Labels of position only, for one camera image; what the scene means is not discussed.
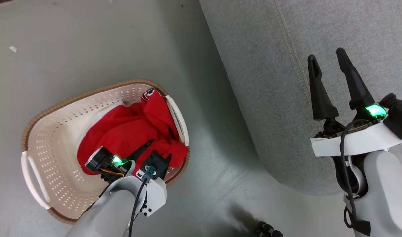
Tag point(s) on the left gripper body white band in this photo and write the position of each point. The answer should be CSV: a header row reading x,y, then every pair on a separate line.
x,y
97,161

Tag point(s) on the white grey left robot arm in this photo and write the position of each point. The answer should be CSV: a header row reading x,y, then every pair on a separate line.
x,y
112,210

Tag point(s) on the small white floor scrap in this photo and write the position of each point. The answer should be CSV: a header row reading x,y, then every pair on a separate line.
x,y
13,49

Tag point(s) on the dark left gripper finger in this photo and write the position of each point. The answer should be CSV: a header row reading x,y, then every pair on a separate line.
x,y
169,163
141,149

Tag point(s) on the red and white garment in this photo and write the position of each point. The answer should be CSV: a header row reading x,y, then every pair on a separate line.
x,y
115,131

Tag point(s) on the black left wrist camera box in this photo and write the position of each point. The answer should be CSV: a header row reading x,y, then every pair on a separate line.
x,y
156,163

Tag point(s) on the grey fabric sofa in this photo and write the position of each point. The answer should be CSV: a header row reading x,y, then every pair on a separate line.
x,y
270,82

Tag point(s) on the cream perforated laundry basket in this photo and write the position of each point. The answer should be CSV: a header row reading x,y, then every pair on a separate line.
x,y
56,141

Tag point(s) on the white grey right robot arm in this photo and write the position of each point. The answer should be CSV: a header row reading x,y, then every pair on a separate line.
x,y
385,197

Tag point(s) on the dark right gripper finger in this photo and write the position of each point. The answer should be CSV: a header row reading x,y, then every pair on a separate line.
x,y
321,95
355,82

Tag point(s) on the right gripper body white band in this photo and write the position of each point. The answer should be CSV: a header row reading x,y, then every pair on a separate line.
x,y
352,141

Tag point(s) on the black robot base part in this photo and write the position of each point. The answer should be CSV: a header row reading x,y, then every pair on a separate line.
x,y
268,230

